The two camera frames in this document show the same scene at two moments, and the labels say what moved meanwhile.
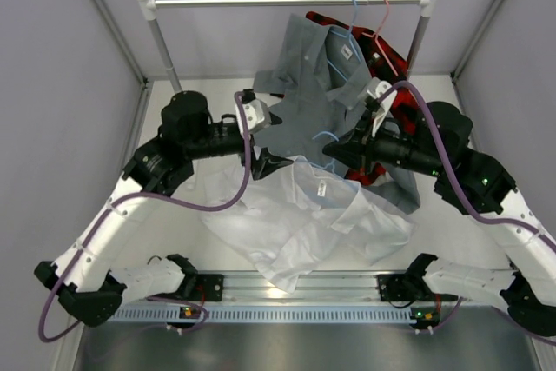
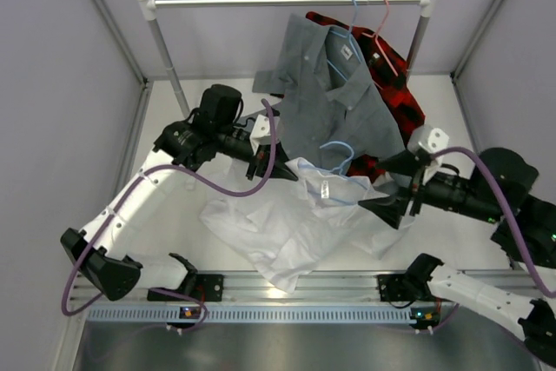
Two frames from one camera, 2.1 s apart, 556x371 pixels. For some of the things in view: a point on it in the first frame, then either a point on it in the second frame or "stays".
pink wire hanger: [376, 36] stays
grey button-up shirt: [324, 73] stays
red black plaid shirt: [388, 64] stays
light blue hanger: [333, 162] → [340, 174]
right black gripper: [358, 149] → [407, 164]
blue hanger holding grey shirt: [347, 34] stays
